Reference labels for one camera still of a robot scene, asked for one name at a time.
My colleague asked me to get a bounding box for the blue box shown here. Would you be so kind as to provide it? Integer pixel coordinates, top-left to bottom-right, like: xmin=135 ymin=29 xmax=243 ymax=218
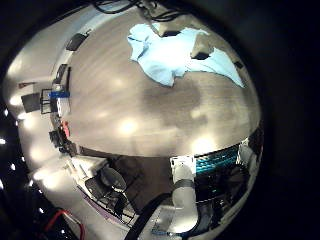
xmin=48 ymin=90 xmax=72 ymax=100

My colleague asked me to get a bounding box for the black flat device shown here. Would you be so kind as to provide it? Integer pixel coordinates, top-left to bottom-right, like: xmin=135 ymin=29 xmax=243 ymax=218
xmin=65 ymin=31 xmax=90 ymax=52

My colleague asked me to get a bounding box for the black office chair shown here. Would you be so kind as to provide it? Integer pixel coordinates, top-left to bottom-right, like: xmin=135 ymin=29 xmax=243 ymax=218
xmin=84 ymin=165 xmax=138 ymax=219

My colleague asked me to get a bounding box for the light blue clothing piece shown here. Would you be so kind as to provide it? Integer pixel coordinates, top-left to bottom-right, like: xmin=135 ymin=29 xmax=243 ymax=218
xmin=127 ymin=22 xmax=246 ymax=89

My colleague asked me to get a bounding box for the red object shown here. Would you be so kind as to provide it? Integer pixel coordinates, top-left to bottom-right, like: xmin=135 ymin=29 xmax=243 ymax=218
xmin=61 ymin=120 xmax=71 ymax=138

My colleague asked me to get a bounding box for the thick black cable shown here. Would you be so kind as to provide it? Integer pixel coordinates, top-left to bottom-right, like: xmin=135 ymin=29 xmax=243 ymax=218
xmin=123 ymin=192 xmax=173 ymax=240

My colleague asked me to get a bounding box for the teal ribbed panel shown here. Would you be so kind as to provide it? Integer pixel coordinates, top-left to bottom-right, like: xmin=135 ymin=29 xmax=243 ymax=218
xmin=195 ymin=146 xmax=239 ymax=174

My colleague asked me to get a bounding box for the red cable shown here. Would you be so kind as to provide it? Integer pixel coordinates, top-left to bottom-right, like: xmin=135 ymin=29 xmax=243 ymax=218
xmin=43 ymin=209 xmax=86 ymax=240

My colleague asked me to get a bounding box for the dark monitor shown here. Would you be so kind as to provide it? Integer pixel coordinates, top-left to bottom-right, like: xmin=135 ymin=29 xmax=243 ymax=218
xmin=20 ymin=92 xmax=42 ymax=114

